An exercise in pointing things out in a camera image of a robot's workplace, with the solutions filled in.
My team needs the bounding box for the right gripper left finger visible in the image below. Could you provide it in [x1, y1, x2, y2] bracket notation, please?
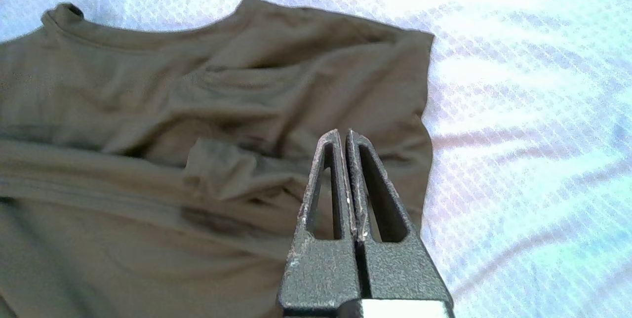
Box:
[276, 129, 362, 315]

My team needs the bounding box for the black moon print T-shirt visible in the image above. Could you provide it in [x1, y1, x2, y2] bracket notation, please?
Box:
[0, 0, 436, 318]

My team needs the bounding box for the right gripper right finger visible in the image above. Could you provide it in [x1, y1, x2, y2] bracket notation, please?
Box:
[346, 129, 456, 318]

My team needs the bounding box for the blue bed sheet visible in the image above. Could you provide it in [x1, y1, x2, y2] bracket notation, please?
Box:
[0, 0, 632, 318]

